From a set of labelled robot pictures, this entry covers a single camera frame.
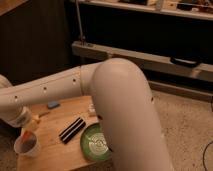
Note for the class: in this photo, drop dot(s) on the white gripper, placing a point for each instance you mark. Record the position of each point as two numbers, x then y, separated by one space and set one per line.
25 119

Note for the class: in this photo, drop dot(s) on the orange pepper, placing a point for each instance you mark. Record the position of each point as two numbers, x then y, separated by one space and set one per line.
28 141

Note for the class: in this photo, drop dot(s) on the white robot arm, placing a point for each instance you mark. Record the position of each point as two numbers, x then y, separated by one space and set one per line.
123 103

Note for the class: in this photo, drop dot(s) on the blue sponge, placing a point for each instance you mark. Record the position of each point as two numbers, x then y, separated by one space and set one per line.
53 104

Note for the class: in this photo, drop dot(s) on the wooden table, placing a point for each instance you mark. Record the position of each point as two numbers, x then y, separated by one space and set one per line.
53 155

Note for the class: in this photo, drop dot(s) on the black striped rectangular box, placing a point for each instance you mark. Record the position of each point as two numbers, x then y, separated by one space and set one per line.
67 134

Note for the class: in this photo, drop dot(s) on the green bowl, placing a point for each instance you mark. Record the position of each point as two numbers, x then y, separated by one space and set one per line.
93 144

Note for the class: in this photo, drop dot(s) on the metal vertical pole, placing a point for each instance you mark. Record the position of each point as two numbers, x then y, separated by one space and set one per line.
82 37

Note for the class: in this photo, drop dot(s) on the metal shelf rail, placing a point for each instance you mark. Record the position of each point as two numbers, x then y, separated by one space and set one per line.
147 61

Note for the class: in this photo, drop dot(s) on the black handle on shelf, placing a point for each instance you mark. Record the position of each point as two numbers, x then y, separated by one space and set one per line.
185 63

